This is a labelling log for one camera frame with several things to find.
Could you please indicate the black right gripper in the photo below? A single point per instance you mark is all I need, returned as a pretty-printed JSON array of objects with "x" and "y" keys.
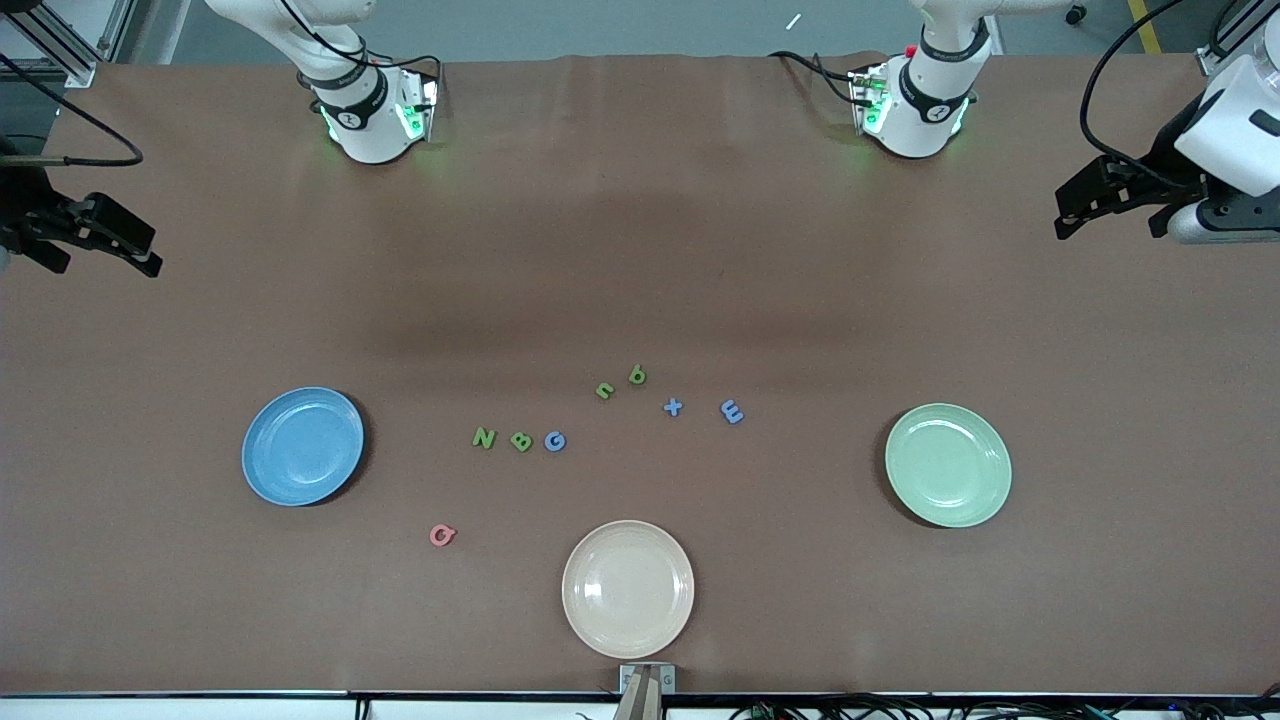
[{"x": 22, "y": 222}]

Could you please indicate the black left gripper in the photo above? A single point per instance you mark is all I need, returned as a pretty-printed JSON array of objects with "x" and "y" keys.
[{"x": 1166, "y": 163}]

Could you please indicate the green foam letter Z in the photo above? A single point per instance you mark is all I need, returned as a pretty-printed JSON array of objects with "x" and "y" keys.
[{"x": 484, "y": 438}]

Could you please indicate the pink foam letter Q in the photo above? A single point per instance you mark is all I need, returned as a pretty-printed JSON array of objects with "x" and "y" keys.
[{"x": 435, "y": 536}]

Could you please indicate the blue foam letter m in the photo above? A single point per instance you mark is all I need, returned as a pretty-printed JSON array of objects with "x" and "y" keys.
[{"x": 732, "y": 411}]

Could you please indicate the green foam letter B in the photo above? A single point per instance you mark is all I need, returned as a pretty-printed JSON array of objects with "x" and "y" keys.
[
  {"x": 521, "y": 441},
  {"x": 631, "y": 372}
]

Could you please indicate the blue foam letter G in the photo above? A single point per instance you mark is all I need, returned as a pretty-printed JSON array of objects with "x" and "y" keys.
[{"x": 548, "y": 441}]

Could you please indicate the blue foam letter x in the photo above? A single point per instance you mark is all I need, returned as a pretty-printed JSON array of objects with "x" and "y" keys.
[{"x": 673, "y": 407}]

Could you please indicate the green foam letter n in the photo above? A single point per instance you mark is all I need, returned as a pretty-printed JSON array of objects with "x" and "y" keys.
[{"x": 607, "y": 386}]

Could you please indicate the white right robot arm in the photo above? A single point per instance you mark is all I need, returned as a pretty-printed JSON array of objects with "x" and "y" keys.
[{"x": 370, "y": 120}]

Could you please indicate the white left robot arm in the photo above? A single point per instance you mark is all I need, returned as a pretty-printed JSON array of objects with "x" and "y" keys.
[{"x": 925, "y": 110}]

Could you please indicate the blue plate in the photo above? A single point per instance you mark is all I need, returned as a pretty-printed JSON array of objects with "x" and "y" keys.
[{"x": 300, "y": 450}]

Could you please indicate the green plate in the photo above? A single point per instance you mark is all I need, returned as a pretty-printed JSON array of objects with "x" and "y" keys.
[{"x": 950, "y": 470}]

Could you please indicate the beige plate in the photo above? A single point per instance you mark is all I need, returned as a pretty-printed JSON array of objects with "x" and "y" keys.
[{"x": 628, "y": 590}]

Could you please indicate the black caster wheel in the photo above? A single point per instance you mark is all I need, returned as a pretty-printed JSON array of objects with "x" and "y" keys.
[{"x": 1076, "y": 13}]

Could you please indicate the brown table mat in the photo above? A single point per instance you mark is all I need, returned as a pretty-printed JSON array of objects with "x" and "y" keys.
[{"x": 640, "y": 250}]

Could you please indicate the aluminium frame profile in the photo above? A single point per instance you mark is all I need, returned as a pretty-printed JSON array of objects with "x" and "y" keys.
[
  {"x": 1210, "y": 62},
  {"x": 75, "y": 65}
]

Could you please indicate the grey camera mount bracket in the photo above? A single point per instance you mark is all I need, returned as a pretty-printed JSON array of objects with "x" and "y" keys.
[{"x": 668, "y": 680}]

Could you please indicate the beige mount post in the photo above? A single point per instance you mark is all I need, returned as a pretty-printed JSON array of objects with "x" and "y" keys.
[{"x": 640, "y": 705}]

